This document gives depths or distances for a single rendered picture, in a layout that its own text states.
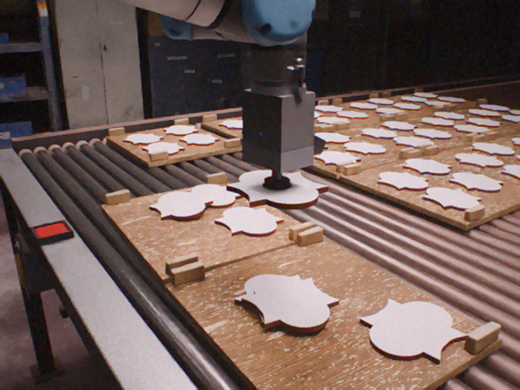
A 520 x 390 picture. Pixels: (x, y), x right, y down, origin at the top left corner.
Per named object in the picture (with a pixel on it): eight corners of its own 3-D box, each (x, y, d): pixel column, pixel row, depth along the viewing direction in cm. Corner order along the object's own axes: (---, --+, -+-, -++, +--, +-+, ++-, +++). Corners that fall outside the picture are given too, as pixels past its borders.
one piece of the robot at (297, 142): (344, 62, 68) (338, 174, 73) (299, 58, 74) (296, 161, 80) (282, 69, 60) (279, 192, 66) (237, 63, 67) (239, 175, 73)
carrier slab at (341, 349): (314, 463, 52) (315, 452, 51) (164, 292, 84) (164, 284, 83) (501, 347, 70) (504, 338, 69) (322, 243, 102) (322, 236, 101)
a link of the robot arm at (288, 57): (279, 46, 70) (321, 49, 65) (279, 78, 72) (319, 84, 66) (239, 49, 66) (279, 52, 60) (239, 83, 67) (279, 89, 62)
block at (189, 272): (175, 287, 82) (173, 273, 81) (170, 283, 84) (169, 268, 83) (205, 277, 85) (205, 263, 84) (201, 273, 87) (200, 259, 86)
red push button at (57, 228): (41, 244, 102) (40, 238, 101) (35, 234, 107) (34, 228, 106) (70, 237, 105) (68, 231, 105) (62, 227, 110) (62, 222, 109)
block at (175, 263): (168, 278, 85) (167, 264, 84) (164, 273, 87) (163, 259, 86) (199, 269, 88) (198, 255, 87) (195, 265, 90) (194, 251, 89)
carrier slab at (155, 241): (163, 288, 85) (162, 279, 85) (101, 210, 118) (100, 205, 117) (320, 240, 103) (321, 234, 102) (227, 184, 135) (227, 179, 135)
